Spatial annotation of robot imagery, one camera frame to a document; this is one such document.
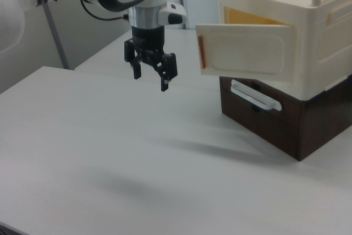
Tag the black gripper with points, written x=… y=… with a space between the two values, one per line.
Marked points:
x=148 y=42

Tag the cream plastic cabinet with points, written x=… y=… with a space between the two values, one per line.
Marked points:
x=310 y=39

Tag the cream cabinet door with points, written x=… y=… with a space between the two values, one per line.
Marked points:
x=247 y=50

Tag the dark brown drawer base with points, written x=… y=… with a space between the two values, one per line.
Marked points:
x=275 y=133

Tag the grey partition post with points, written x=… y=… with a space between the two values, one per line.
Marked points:
x=56 y=39

